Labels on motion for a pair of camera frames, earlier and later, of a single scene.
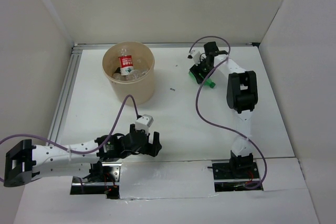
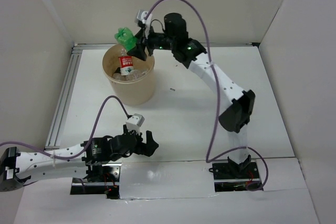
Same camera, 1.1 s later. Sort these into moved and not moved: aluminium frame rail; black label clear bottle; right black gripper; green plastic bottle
Moved: green plastic bottle; right black gripper
Not moved: black label clear bottle; aluminium frame rail
